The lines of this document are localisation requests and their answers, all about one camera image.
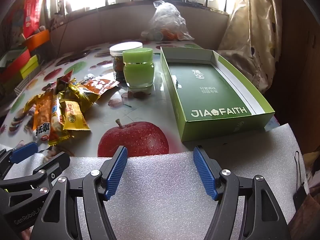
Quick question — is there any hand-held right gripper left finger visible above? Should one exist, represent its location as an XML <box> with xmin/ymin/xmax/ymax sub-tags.
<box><xmin>32</xmin><ymin>145</ymin><xmax>128</xmax><ymax>240</ymax></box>

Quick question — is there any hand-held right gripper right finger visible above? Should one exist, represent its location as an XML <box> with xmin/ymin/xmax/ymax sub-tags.
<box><xmin>193</xmin><ymin>145</ymin><xmax>292</xmax><ymax>240</ymax></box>

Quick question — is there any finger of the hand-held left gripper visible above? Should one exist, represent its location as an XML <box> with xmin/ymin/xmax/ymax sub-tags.
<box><xmin>0</xmin><ymin>141</ymin><xmax>38</xmax><ymax>178</ymax></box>
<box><xmin>0</xmin><ymin>152</ymin><xmax>71</xmax><ymax>189</ymax></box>

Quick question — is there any orange white snack packet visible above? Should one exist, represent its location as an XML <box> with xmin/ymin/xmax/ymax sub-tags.
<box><xmin>82</xmin><ymin>74</ymin><xmax>120</xmax><ymax>95</ymax></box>
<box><xmin>32</xmin><ymin>90</ymin><xmax>54</xmax><ymax>144</ymax></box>

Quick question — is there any gold candy packet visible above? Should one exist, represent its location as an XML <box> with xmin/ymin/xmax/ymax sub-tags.
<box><xmin>62</xmin><ymin>100</ymin><xmax>91</xmax><ymax>131</ymax></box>

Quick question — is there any gold cartoon snack packet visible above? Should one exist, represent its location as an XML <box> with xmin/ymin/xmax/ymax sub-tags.
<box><xmin>69</xmin><ymin>80</ymin><xmax>100</xmax><ymax>113</ymax></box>

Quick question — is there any green cardboard box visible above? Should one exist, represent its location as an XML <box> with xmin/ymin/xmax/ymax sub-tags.
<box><xmin>160</xmin><ymin>46</ymin><xmax>275</xmax><ymax>143</ymax></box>

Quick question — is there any dark red snack packet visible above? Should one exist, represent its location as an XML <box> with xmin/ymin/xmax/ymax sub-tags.
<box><xmin>56</xmin><ymin>70</ymin><xmax>75</xmax><ymax>93</ymax></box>

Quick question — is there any white foam sheet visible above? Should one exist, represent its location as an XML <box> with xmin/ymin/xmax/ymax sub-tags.
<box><xmin>4</xmin><ymin>123</ymin><xmax>309</xmax><ymax>240</ymax></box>

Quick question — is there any fruit print tablecloth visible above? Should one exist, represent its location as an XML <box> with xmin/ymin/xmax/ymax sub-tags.
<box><xmin>0</xmin><ymin>40</ymin><xmax>278</xmax><ymax>158</ymax></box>

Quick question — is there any yellow-green box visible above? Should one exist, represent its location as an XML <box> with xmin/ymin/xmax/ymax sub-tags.
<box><xmin>20</xmin><ymin>55</ymin><xmax>40</xmax><ymax>78</ymax></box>

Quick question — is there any red box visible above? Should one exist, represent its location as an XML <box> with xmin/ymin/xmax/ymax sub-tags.
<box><xmin>0</xmin><ymin>49</ymin><xmax>30</xmax><ymax>80</ymax></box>

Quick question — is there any black binder clip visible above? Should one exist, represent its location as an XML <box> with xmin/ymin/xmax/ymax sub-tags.
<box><xmin>292</xmin><ymin>151</ymin><xmax>310</xmax><ymax>210</ymax></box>

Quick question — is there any light green lid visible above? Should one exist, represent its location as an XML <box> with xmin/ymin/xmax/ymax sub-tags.
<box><xmin>122</xmin><ymin>48</ymin><xmax>155</xmax><ymax>88</ymax></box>

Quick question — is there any dark smartphone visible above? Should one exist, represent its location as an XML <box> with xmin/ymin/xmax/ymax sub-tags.
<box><xmin>54</xmin><ymin>49</ymin><xmax>92</xmax><ymax>63</ymax></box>

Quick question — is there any orange box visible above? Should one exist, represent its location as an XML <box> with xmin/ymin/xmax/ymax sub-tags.
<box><xmin>26</xmin><ymin>29</ymin><xmax>50</xmax><ymax>52</ymax></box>

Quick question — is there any clear jar with white lid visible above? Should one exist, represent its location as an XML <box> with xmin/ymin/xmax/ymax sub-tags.
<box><xmin>109</xmin><ymin>42</ymin><xmax>143</xmax><ymax>82</ymax></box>

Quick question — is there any wooden wardrobe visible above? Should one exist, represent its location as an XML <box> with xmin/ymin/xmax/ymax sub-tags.
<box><xmin>282</xmin><ymin>5</ymin><xmax>320</xmax><ymax>155</ymax></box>

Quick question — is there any red snack bag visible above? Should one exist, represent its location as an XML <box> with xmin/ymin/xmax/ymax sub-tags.
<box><xmin>23</xmin><ymin>0</ymin><xmax>47</xmax><ymax>39</ymax></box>

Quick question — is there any cream patterned curtain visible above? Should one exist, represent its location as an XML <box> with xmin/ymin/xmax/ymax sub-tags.
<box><xmin>217</xmin><ymin>0</ymin><xmax>283</xmax><ymax>95</ymax></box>

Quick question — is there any clear plastic bag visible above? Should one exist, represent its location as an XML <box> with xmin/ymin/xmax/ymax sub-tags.
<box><xmin>141</xmin><ymin>0</ymin><xmax>195</xmax><ymax>41</ymax></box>

